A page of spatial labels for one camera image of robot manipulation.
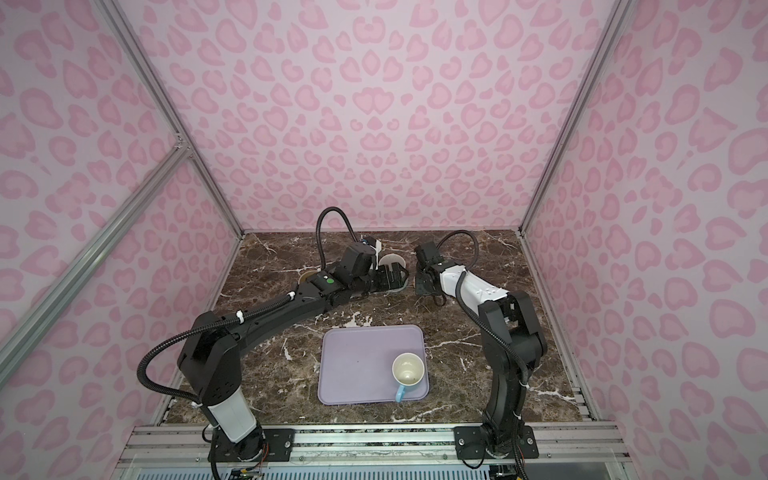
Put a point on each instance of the white mug blue handle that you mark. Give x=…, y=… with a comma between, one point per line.
x=408, y=370

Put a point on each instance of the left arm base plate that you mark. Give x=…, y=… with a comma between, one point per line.
x=261, y=445

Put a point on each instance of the blue woven round coaster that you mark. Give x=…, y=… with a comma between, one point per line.
x=397, y=289

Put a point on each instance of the white mug with handle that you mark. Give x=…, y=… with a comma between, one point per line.
x=392, y=259

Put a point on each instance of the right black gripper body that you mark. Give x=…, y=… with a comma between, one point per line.
x=422, y=285

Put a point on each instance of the aluminium front rail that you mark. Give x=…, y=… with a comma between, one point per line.
x=581, y=450

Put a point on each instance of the beige ceramic mug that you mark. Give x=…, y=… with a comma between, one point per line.
x=305, y=276

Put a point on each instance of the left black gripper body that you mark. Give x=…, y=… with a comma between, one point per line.
x=380, y=280

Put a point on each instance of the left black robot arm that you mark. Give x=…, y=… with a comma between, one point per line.
x=210, y=359

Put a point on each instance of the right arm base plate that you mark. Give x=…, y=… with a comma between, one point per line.
x=480, y=443

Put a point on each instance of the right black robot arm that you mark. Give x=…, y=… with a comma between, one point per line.
x=513, y=346

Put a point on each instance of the lavender silicone tray mat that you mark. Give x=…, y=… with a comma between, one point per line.
x=356, y=364

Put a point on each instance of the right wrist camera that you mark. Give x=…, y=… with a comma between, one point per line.
x=428, y=255

